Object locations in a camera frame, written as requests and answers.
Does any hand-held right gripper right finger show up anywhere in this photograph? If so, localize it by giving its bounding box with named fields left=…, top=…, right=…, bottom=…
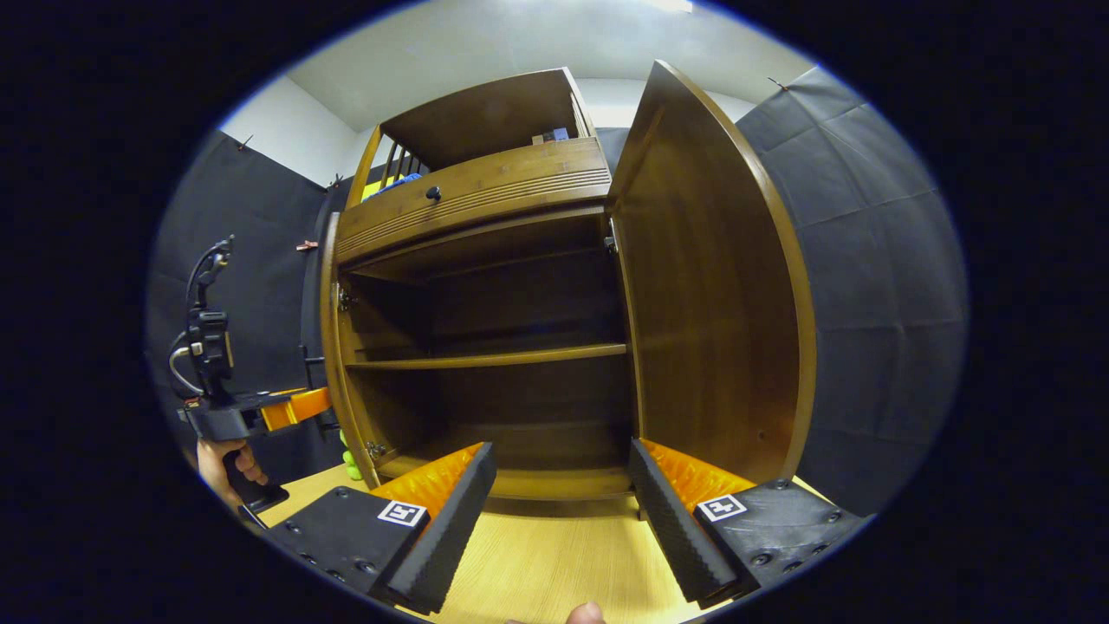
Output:
left=628, top=438, right=870, bottom=608

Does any wooden shoe cabinet door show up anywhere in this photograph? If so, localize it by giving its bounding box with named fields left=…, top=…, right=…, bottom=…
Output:
left=319, top=212, right=382, bottom=491
left=606, top=59, right=817, bottom=486

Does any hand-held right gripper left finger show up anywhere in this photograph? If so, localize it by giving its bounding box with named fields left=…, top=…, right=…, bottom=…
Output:
left=260, top=442, right=498, bottom=616

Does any wooden cabinet drawer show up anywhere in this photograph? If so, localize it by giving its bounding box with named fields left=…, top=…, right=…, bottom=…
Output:
left=334, top=137, right=613, bottom=265

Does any wooden double-door shoe cabinet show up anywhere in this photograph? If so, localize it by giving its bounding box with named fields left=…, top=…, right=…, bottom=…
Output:
left=321, top=68, right=642, bottom=521

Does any blue cloth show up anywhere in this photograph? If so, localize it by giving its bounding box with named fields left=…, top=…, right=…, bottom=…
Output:
left=364, top=173, right=425, bottom=202

